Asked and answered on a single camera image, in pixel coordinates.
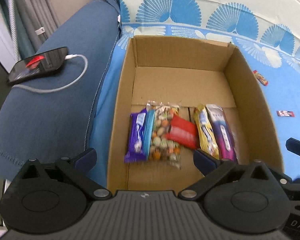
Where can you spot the blue white fan-print blanket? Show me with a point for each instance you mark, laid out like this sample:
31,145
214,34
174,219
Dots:
277,97

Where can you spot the red and yellow snack bar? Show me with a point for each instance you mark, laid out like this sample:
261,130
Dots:
261,78

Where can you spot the grey curtain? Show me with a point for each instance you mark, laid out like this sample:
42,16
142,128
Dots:
35,10

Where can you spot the purple and white snack bar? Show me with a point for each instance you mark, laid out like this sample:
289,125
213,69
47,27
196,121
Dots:
223,135

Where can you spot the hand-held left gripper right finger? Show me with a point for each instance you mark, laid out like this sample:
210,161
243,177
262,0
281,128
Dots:
202,159

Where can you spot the clear bag of coated nuts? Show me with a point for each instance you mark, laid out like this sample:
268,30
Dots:
162,135

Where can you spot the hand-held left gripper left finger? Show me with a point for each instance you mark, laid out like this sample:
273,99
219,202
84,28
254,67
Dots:
86,159

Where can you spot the blue snack stick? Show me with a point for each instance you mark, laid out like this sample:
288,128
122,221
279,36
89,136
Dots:
148,132

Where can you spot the purple snack packet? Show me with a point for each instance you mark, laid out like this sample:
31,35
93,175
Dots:
136,137

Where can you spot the blue fabric sofa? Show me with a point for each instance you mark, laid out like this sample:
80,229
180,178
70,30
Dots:
52,117

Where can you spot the small red and white bar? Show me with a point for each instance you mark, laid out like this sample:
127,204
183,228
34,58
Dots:
285,113

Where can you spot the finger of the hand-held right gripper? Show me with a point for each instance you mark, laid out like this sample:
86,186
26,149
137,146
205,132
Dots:
298,190
298,148

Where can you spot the white pole with black grip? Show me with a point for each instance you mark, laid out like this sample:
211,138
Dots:
13,25

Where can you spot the white cabinet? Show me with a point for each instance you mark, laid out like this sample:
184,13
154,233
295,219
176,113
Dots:
0,42

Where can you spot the cardboard box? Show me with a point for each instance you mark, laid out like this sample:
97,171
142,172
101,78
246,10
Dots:
177,85

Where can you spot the black smartphone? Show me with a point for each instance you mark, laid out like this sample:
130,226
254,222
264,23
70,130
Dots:
37,66

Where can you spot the white clip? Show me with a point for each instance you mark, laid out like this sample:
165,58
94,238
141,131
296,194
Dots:
39,30

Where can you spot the red snack bag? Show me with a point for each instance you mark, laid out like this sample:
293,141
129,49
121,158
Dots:
183,132

